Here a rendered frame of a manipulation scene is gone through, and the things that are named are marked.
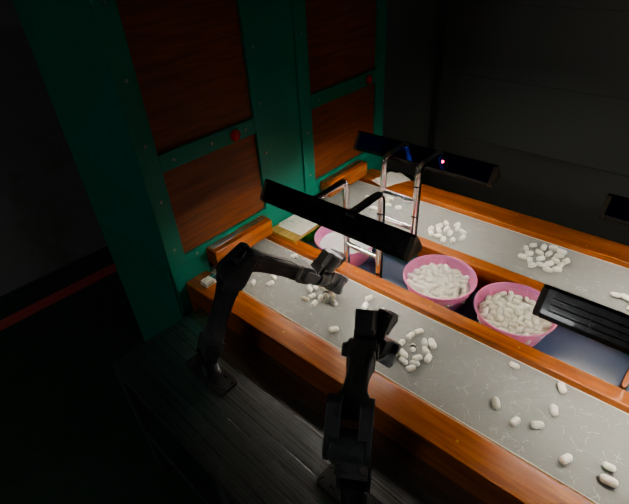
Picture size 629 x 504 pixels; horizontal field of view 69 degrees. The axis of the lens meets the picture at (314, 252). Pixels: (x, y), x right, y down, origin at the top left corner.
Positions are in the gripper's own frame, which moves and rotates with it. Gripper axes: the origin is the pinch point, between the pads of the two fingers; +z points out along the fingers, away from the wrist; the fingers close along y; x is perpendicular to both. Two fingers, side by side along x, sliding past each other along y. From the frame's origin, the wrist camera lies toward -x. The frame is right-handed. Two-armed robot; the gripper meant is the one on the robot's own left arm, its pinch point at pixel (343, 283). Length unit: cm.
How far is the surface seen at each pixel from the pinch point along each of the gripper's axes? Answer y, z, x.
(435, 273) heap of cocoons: -21.9, 23.7, -16.8
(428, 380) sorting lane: -44.7, -10.7, 13.4
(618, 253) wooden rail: -72, 59, -51
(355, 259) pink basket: 8.9, 17.6, -9.3
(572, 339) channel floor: -71, 31, -14
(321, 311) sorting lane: -0.7, -8.1, 11.4
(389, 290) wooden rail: -14.9, 6.3, -4.6
